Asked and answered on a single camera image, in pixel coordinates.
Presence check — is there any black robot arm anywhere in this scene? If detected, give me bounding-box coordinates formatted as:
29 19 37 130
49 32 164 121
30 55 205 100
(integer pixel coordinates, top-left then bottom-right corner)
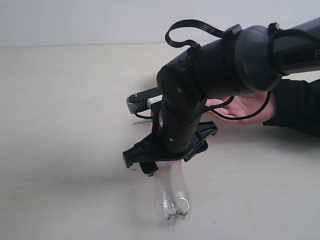
122 18 320 176

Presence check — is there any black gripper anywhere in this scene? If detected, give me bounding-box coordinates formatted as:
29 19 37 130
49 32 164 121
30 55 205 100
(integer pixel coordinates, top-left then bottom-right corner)
122 100 218 177

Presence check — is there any clear cola bottle red label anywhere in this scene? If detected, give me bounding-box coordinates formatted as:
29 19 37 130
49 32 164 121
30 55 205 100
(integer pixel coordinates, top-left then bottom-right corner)
153 160 192 226

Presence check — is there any black flat ribbon cable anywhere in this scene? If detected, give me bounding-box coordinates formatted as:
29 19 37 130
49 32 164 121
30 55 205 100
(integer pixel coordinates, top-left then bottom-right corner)
164 19 226 50

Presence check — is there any thin black camera cable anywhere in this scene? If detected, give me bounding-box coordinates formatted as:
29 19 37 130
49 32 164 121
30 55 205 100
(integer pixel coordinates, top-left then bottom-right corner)
134 91 274 121

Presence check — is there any person's open bare hand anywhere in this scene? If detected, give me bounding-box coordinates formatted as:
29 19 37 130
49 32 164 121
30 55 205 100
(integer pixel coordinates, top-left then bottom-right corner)
212 92 277 125

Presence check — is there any black sleeved forearm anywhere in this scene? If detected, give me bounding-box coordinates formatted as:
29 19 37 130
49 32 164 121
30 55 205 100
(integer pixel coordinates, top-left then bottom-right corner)
263 79 320 137

